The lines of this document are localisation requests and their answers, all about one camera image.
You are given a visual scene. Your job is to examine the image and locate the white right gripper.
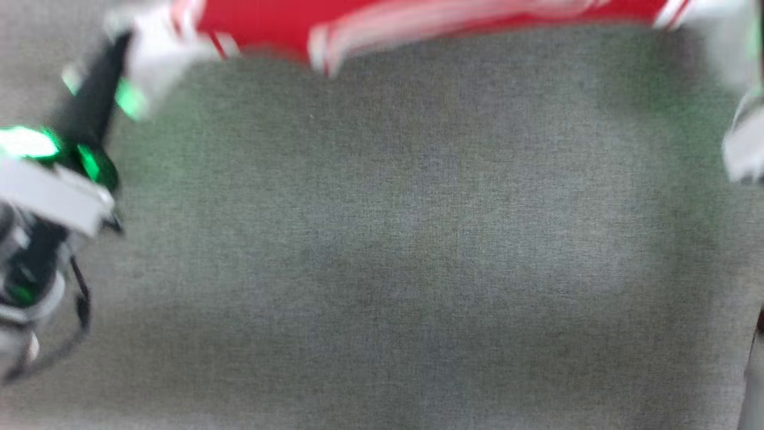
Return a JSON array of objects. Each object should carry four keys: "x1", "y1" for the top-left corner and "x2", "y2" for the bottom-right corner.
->
[{"x1": 721, "y1": 90, "x2": 764, "y2": 183}]

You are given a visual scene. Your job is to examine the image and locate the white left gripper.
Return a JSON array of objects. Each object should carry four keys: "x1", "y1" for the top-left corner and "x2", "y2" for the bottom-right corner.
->
[{"x1": 0, "y1": 34, "x2": 133, "y2": 237}]

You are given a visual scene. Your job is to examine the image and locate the red and white garment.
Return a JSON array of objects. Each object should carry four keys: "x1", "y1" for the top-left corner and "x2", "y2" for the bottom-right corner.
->
[{"x1": 104, "y1": 0, "x2": 764, "y2": 120}]

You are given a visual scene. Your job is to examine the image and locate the grey fabric sofa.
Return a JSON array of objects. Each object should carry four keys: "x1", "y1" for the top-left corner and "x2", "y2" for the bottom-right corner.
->
[{"x1": 0, "y1": 0, "x2": 764, "y2": 430}]

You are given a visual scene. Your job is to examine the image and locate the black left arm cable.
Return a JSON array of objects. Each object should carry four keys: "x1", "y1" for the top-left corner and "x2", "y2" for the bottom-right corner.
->
[{"x1": 3, "y1": 257, "x2": 91, "y2": 383}]

